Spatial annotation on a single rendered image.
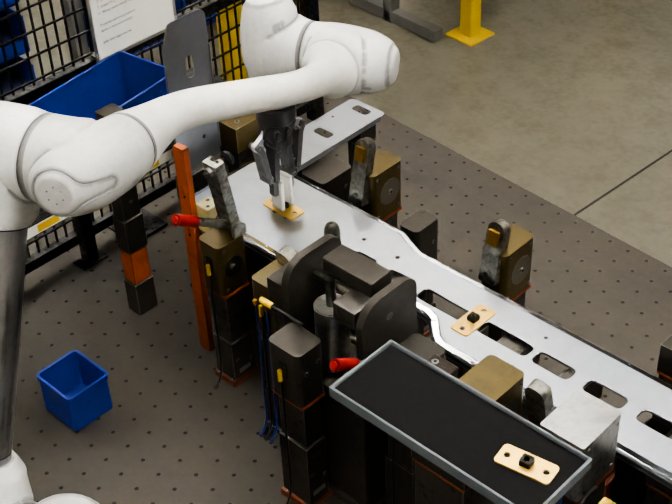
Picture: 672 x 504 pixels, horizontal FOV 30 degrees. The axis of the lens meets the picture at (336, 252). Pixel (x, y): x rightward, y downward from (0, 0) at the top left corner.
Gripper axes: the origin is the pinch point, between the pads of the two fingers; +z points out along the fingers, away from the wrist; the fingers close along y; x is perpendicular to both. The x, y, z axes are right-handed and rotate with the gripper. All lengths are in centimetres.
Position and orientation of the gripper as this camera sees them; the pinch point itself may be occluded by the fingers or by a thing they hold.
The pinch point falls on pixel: (282, 190)
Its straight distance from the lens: 242.1
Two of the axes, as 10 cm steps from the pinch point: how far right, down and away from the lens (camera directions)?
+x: -7.2, -4.1, 5.6
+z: 0.4, 7.8, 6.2
